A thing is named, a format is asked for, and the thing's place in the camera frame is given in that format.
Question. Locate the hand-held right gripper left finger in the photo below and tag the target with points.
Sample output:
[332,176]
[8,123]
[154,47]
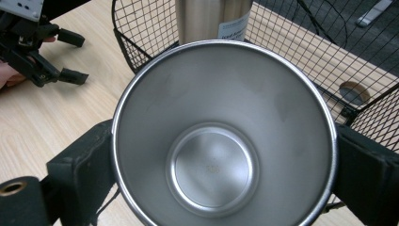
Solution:
[81,163]

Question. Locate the stainless steel cup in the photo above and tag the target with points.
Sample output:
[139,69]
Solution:
[219,135]

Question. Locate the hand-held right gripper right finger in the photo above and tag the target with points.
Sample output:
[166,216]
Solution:
[367,179]

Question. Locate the grey flat bar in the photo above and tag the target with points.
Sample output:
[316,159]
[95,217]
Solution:
[373,13]

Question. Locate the steel cup with white label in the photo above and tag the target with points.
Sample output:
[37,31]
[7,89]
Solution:
[197,19]

